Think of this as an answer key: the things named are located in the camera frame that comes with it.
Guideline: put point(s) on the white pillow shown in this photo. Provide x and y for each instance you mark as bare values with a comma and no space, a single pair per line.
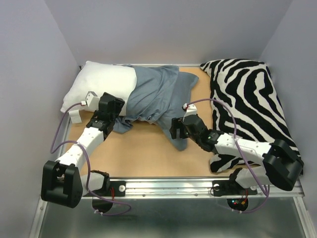
117,80

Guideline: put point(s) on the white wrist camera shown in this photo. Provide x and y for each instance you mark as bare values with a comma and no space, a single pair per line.
190,109
91,101

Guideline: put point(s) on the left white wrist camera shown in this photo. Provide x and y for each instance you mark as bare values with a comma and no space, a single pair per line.
91,101

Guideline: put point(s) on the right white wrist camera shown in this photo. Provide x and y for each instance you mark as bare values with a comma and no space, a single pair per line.
190,109

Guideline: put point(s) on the zebra print pillow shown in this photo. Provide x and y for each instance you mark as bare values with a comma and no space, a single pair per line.
245,101

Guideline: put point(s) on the blue grey pillowcase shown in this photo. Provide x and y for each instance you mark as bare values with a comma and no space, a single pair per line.
158,97

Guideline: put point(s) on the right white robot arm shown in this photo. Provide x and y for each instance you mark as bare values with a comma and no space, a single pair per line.
277,163

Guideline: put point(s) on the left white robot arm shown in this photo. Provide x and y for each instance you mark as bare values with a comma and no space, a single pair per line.
69,177

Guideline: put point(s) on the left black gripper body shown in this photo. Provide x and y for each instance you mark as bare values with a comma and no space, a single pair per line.
119,105

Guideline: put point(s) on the aluminium mounting rail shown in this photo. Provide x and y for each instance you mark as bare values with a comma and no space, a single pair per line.
192,187

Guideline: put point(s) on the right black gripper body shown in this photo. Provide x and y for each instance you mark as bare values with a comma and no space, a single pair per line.
192,136

